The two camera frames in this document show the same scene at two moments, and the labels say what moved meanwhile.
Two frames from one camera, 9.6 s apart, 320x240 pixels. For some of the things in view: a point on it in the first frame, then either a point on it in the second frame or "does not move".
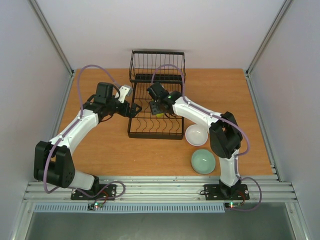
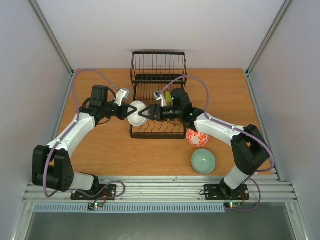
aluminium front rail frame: [263, 189] does not move
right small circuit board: [234, 204] does not move
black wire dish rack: [146, 68] does not move
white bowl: [196, 135] → [135, 119]
